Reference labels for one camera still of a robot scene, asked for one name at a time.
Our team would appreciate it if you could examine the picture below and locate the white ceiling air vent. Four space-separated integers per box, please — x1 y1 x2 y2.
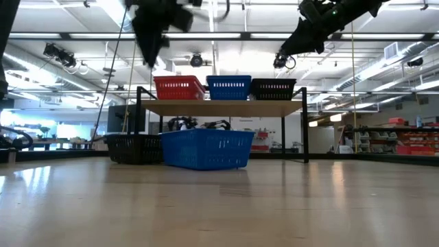
383 41 400 61

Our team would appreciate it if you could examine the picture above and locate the storage shelving with bins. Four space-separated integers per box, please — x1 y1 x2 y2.
337 116 439 157

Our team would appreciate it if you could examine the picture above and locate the red slotted plastic basket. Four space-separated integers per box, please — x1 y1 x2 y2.
153 75 207 101

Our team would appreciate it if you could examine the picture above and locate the black monitor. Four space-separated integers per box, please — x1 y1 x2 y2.
106 104 147 135

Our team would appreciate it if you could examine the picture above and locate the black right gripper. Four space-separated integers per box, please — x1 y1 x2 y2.
281 0 364 56

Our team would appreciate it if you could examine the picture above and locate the black slotted plastic basket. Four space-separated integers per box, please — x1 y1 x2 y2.
104 133 165 165
250 78 298 102

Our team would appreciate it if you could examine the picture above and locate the wooden shelf with black frame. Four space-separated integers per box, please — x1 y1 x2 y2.
135 86 309 164

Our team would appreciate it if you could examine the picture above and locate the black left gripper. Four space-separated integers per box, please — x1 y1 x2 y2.
132 2 195 69

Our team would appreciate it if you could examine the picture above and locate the black ceiling-mounted device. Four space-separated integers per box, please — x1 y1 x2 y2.
43 42 78 69

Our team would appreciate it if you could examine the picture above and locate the silver ceiling air duct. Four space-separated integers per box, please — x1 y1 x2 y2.
2 43 126 106
325 40 439 93

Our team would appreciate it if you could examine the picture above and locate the round black ceiling fixture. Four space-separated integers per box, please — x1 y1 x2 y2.
272 50 297 70
189 53 204 68

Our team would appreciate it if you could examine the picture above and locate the blue slotted plastic basket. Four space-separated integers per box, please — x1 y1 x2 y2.
159 128 257 172
206 75 252 101

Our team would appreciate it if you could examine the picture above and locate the overhead light bar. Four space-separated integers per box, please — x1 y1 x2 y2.
8 32 439 42

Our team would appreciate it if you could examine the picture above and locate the long black hanging cable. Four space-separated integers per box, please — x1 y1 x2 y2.
90 5 128 145

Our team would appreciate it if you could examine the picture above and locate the background table with plants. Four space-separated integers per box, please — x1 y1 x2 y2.
29 125 94 151

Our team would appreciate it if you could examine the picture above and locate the black background equipment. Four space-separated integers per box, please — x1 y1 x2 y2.
167 115 233 132

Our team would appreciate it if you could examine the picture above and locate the red and white cabinet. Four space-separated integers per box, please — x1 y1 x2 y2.
250 128 274 152

